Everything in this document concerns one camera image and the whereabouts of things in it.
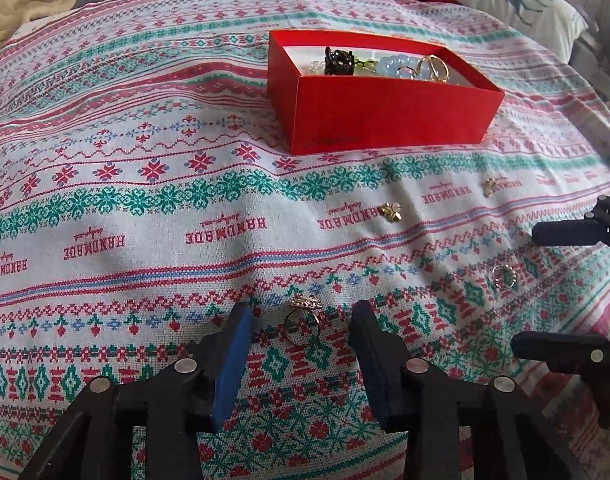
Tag blue bead bracelet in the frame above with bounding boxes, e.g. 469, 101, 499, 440
376, 54, 426, 81

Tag plain silver ring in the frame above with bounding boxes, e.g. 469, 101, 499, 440
490, 264, 516, 290

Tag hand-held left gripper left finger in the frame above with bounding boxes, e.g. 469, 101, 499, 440
15, 302, 257, 480

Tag green black beaded bracelet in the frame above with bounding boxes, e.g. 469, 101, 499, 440
324, 46, 381, 77

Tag white deer print pillow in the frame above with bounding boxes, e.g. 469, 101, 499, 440
452, 0, 592, 64

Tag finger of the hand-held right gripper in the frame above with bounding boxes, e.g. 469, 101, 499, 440
531, 195, 610, 267
510, 331, 610, 430

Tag red cardboard box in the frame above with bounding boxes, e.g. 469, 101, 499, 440
266, 30, 506, 157

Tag gold ring with stones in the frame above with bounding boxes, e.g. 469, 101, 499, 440
284, 293, 326, 346

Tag patterned knit-print bed cover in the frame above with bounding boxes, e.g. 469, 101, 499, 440
0, 0, 610, 480

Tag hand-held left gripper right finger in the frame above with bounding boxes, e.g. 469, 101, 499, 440
348, 301, 586, 480

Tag gold hoop rings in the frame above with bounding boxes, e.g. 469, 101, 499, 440
415, 53, 451, 84

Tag beige quilted blanket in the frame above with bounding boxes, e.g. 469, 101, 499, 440
0, 0, 82, 59

